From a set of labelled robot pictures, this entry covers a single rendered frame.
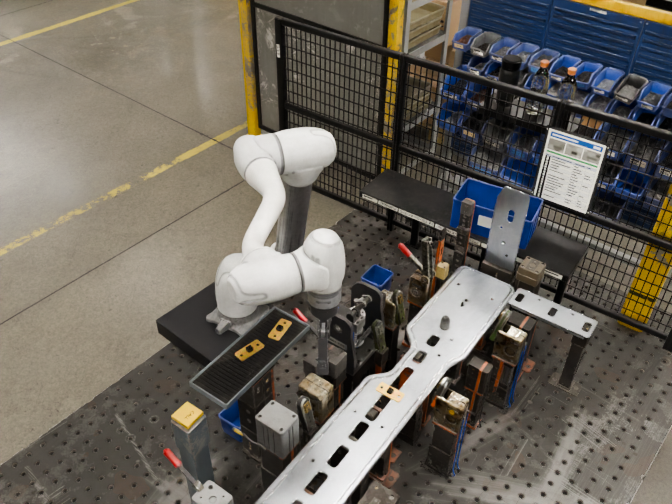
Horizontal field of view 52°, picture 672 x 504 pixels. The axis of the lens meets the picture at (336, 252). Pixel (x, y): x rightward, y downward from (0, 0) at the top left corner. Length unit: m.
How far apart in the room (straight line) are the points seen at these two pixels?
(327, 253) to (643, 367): 1.55
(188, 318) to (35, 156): 2.95
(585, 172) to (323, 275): 1.25
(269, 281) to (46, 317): 2.52
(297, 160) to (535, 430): 1.21
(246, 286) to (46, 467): 1.12
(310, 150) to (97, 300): 2.17
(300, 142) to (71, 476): 1.28
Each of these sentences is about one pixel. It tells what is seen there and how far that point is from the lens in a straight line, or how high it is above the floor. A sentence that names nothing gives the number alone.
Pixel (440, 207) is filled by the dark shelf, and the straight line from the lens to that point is 2.79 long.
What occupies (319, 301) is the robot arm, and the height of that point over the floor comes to 1.45.
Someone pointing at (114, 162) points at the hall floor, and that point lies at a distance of 5.16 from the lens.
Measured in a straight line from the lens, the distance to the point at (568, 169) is 2.62.
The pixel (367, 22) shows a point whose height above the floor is 1.17.
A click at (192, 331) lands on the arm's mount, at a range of 2.64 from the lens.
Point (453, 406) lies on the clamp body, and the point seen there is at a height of 1.04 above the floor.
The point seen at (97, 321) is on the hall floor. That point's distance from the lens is 3.90.
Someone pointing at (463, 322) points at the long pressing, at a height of 1.00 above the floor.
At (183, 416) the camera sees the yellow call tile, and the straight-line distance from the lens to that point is 1.89.
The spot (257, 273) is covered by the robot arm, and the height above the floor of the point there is 1.58.
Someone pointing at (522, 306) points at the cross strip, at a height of 1.00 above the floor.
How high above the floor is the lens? 2.64
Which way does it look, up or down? 40 degrees down
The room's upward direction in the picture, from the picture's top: 1 degrees clockwise
